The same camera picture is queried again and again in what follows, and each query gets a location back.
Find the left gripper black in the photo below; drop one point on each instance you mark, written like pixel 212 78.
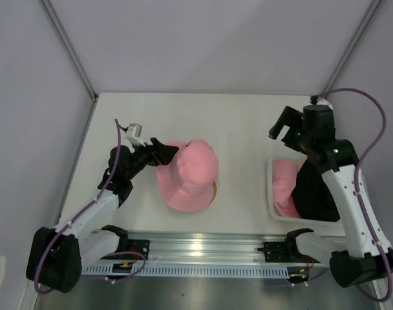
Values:
pixel 158 153

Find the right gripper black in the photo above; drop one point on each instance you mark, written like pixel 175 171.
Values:
pixel 287 117

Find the pink bucket hat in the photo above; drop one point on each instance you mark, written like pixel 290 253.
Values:
pixel 186 184

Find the wooden hat stand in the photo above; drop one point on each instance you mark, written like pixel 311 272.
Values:
pixel 215 190

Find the black hat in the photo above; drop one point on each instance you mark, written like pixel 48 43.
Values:
pixel 312 198

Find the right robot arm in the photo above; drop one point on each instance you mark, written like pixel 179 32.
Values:
pixel 368 254

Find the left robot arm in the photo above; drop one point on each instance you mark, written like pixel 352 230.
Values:
pixel 59 254

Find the white plastic basket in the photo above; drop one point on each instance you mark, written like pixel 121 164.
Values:
pixel 300 159

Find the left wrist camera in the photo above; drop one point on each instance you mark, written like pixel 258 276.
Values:
pixel 133 135

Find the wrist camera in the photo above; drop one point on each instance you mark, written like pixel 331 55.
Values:
pixel 133 135
pixel 319 100

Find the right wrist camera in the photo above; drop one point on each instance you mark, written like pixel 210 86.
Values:
pixel 319 100

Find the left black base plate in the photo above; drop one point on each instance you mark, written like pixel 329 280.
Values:
pixel 139 246

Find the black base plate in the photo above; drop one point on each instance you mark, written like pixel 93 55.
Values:
pixel 139 246
pixel 278 252

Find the aluminium mounting rail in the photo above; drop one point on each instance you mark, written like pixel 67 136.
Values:
pixel 205 248

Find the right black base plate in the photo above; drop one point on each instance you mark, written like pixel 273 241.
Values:
pixel 278 252

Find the white slotted cable duct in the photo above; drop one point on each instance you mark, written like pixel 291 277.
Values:
pixel 183 270

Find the right aluminium frame post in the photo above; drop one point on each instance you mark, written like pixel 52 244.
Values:
pixel 355 41

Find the aluminium frame post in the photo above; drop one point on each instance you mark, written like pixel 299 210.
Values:
pixel 355 41
pixel 64 40

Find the left aluminium frame post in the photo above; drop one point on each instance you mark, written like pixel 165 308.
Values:
pixel 64 40

